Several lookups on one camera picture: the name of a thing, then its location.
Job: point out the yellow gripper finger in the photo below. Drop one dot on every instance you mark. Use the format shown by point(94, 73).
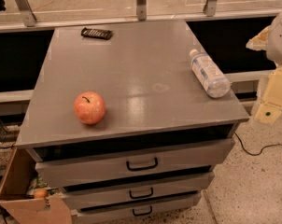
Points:
point(270, 97)
point(259, 41)

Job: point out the clear plastic water bottle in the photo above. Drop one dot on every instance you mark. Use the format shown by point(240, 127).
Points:
point(214, 82)

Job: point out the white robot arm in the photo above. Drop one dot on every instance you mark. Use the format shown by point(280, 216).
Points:
point(270, 40)

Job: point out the grey drawer cabinet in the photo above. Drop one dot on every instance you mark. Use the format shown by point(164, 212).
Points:
point(143, 74)

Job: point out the black remote control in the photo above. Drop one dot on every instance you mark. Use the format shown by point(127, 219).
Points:
point(96, 33)

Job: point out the middle grey drawer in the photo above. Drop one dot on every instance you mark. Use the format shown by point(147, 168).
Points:
point(137, 189)

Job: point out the grey drawer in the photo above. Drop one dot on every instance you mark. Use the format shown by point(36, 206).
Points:
point(84, 170)
point(137, 189)
point(139, 209)

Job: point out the bottom grey drawer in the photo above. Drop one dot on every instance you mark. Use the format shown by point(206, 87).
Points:
point(139, 209)

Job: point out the red apple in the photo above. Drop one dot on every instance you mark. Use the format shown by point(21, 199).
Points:
point(90, 107)

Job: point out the top grey drawer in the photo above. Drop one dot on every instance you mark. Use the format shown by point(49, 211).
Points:
point(84, 170)

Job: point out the small orange fruit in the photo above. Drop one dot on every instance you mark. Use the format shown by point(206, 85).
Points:
point(40, 193)

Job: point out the cardboard box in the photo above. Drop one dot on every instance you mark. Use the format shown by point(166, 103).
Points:
point(13, 194)

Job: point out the grey metal railing frame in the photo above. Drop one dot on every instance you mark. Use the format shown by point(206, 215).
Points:
point(37, 15)

